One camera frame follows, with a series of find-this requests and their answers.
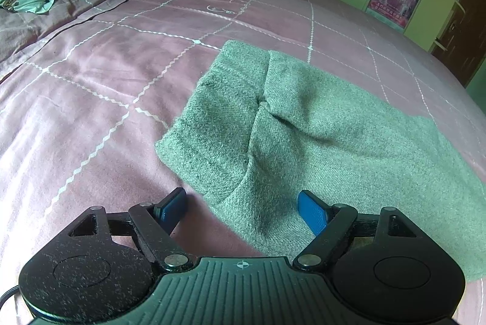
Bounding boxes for green towel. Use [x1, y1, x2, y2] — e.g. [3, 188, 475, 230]
[155, 40, 486, 282]

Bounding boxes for mauve checked quilt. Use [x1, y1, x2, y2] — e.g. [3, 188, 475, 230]
[0, 0, 249, 73]

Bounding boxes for brown wooden door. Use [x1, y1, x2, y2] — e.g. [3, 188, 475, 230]
[431, 0, 486, 87]

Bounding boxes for pink checked bed sheet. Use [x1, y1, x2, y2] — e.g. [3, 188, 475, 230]
[0, 0, 486, 325]

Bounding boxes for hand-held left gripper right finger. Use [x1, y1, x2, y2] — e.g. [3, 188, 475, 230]
[292, 190, 418, 272]

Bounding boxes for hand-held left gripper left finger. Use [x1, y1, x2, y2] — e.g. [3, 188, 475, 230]
[68, 187, 194, 272]

